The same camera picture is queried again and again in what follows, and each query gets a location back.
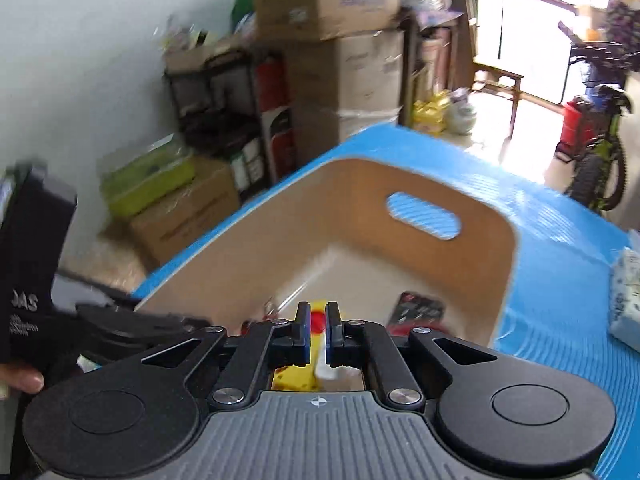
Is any blue ringed table mat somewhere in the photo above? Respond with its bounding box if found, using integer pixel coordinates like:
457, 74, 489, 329
131, 122, 640, 480

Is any tall wrapped cardboard box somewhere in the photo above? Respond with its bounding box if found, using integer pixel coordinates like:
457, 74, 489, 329
284, 30, 407, 152

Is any black metal rack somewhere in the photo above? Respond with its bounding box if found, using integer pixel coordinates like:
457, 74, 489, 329
164, 51, 297, 202

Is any cluttered storage shelf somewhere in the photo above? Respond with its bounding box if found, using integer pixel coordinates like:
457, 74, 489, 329
400, 7, 467, 127

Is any person's left hand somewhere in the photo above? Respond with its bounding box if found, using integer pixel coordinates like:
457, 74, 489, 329
0, 364, 46, 396

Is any wooden chair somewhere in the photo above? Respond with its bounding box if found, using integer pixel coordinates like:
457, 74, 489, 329
462, 0, 524, 137

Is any beige plastic storage bin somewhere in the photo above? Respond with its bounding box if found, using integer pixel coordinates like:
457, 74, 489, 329
134, 157, 522, 393

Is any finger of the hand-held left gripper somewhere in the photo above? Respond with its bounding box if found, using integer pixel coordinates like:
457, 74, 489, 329
74, 304, 212, 362

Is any white plastic bag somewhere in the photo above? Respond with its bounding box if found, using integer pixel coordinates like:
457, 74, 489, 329
446, 89, 477, 134

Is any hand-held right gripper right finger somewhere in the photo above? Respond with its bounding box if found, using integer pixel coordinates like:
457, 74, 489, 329
324, 301, 501, 408

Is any green wrapped box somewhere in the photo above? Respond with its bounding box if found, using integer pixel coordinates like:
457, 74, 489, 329
99, 141, 197, 217

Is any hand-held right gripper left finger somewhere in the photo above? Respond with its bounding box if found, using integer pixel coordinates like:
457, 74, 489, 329
140, 301, 313, 408

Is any low brown cardboard box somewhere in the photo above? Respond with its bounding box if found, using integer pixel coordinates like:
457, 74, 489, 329
129, 157, 242, 267

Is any white charger plug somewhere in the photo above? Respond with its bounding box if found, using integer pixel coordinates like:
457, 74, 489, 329
314, 355, 363, 392

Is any patterned tissue box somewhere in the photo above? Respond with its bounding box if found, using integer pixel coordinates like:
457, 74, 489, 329
607, 246, 640, 354

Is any yellow plastic bag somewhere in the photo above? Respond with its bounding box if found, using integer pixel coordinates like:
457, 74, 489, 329
412, 91, 452, 134

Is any green and black bicycle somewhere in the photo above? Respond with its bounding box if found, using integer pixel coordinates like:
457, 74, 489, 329
554, 21, 640, 214

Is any black remote control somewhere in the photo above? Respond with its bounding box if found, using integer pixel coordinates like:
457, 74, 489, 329
387, 290, 449, 337

